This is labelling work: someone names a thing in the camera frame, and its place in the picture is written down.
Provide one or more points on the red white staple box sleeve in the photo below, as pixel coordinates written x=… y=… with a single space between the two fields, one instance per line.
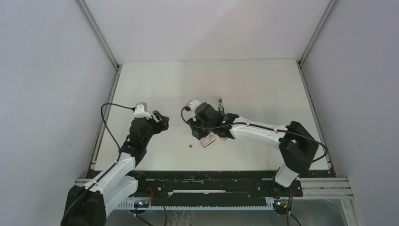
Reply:
x=208 y=140

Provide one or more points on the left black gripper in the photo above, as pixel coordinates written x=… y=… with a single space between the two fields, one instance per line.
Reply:
x=159 y=126

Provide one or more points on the circuit board with wires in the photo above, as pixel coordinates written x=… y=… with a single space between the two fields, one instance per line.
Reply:
x=144 y=198
x=284 y=207

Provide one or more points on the left circuit board with wires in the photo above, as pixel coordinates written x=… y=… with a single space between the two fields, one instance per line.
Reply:
x=144 y=198

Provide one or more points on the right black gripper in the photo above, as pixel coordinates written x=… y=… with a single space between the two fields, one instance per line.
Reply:
x=199 y=134

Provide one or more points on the right circuit board with wires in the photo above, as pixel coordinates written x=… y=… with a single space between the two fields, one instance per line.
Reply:
x=284 y=207

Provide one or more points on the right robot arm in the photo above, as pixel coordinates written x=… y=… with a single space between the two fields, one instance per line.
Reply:
x=296 y=145

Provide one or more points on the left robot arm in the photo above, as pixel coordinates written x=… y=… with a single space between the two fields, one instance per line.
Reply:
x=92 y=203

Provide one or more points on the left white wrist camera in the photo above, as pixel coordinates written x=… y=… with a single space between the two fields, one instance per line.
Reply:
x=141 y=111

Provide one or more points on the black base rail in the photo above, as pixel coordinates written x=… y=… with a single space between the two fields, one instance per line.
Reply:
x=213 y=188

